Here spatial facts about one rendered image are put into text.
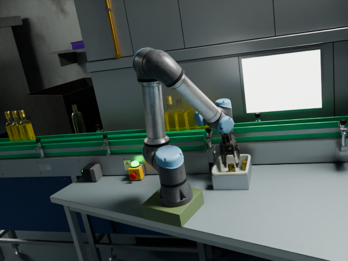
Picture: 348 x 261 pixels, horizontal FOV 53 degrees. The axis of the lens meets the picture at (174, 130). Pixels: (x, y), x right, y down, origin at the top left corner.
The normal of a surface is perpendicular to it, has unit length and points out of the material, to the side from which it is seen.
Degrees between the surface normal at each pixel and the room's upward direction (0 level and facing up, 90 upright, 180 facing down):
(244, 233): 0
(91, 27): 90
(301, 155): 90
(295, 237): 0
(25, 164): 90
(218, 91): 90
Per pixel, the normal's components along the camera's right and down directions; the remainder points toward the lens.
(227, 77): -0.27, 0.33
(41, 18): -0.54, 0.34
